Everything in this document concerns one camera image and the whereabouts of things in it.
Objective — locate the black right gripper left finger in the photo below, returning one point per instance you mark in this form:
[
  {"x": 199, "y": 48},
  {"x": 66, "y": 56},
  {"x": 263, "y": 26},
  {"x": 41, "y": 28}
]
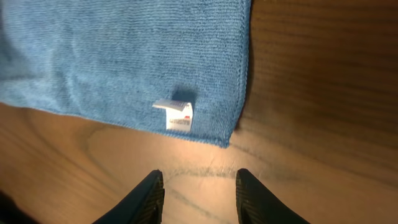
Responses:
[{"x": 143, "y": 205}]

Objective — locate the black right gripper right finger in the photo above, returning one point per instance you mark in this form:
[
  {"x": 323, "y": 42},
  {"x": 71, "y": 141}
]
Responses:
[{"x": 257, "y": 204}]

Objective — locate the blue microfiber cloth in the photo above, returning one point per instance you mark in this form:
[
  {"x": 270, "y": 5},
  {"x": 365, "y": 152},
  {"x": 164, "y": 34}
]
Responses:
[{"x": 177, "y": 68}]

